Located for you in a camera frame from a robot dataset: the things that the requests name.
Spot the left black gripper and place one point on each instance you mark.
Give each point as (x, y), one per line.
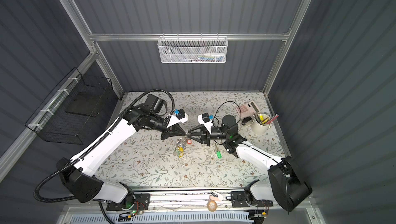
(171, 131)

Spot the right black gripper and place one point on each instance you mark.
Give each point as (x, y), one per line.
(204, 135)

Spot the keyring bunch with grey strap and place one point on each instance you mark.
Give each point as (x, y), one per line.
(180, 146)

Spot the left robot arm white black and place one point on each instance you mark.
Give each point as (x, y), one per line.
(80, 178)

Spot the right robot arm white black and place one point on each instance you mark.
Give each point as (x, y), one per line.
(287, 186)

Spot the key with green tag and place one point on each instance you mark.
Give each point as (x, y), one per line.
(217, 152)

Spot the floral table mat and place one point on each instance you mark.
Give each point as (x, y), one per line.
(144, 160)

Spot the pink calculator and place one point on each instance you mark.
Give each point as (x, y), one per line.
(248, 109)

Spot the white pen cup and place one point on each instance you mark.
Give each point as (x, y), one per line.
(257, 128)

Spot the tape roll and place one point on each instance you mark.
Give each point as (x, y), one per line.
(212, 205)

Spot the pink pen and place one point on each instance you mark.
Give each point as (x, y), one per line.
(271, 119)

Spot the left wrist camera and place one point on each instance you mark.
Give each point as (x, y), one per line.
(179, 116)

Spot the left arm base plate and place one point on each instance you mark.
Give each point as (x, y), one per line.
(135, 202)

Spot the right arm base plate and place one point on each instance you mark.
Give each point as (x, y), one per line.
(246, 199)

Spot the white wire mesh basket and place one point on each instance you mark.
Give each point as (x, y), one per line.
(193, 51)

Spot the white cable duct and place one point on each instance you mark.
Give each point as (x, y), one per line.
(182, 217)

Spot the black wire basket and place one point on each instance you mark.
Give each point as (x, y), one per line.
(78, 113)

